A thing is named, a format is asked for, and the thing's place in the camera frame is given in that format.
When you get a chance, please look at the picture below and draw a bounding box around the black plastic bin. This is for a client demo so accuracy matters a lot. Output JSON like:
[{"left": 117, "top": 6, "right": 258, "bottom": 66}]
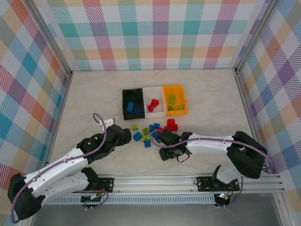
[{"left": 121, "top": 88, "right": 146, "bottom": 121}]

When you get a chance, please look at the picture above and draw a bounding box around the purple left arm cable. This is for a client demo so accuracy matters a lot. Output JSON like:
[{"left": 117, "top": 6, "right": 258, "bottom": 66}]
[{"left": 10, "top": 112, "right": 109, "bottom": 224}]

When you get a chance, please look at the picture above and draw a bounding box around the aluminium frame leg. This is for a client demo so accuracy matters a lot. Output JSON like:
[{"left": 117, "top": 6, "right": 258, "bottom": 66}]
[{"left": 272, "top": 193, "right": 291, "bottom": 226}]

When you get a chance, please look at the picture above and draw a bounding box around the aluminium frame post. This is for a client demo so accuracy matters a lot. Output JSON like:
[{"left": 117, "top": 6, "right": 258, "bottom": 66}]
[
  {"left": 234, "top": 0, "right": 280, "bottom": 74},
  {"left": 27, "top": 0, "right": 74, "bottom": 80}
]

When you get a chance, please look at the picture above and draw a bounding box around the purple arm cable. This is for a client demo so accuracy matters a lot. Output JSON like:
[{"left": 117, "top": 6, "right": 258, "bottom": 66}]
[
  {"left": 150, "top": 130, "right": 273, "bottom": 209},
  {"left": 10, "top": 112, "right": 109, "bottom": 224}
]

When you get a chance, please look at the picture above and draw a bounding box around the slotted grey cable duct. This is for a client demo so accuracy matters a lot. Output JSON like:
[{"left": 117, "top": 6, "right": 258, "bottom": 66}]
[{"left": 42, "top": 194, "right": 216, "bottom": 206}]

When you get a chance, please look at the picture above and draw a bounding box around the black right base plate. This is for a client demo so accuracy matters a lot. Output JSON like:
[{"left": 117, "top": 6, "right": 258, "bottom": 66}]
[{"left": 196, "top": 175, "right": 241, "bottom": 193}]

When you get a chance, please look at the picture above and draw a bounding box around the aluminium mounting rail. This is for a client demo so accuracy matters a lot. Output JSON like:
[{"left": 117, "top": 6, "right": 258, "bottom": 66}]
[{"left": 25, "top": 173, "right": 287, "bottom": 195}]

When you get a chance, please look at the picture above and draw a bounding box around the orange plastic bin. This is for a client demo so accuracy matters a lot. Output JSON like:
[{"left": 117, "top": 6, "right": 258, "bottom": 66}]
[{"left": 162, "top": 84, "right": 188, "bottom": 116}]

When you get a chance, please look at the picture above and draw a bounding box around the black circuit board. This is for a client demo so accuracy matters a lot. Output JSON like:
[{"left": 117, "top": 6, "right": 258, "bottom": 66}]
[
  {"left": 215, "top": 192, "right": 233, "bottom": 203},
  {"left": 80, "top": 193, "right": 106, "bottom": 204}
]

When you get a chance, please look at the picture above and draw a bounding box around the aluminium side rail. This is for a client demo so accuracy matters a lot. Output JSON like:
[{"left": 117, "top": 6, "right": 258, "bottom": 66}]
[
  {"left": 43, "top": 70, "right": 74, "bottom": 165},
  {"left": 234, "top": 67, "right": 270, "bottom": 176}
]

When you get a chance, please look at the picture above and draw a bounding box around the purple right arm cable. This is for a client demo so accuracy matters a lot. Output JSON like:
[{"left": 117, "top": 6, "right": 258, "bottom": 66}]
[{"left": 150, "top": 130, "right": 273, "bottom": 209}]

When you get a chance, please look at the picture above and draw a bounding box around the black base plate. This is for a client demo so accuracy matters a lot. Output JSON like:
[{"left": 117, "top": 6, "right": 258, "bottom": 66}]
[
  {"left": 94, "top": 177, "right": 115, "bottom": 194},
  {"left": 196, "top": 175, "right": 241, "bottom": 193}
]

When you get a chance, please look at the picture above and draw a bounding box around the white plastic bin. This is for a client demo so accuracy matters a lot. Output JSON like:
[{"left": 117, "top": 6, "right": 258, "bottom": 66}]
[{"left": 143, "top": 86, "right": 166, "bottom": 118}]

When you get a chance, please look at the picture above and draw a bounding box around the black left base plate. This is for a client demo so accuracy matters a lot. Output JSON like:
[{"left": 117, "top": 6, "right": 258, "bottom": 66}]
[{"left": 94, "top": 177, "right": 115, "bottom": 194}]

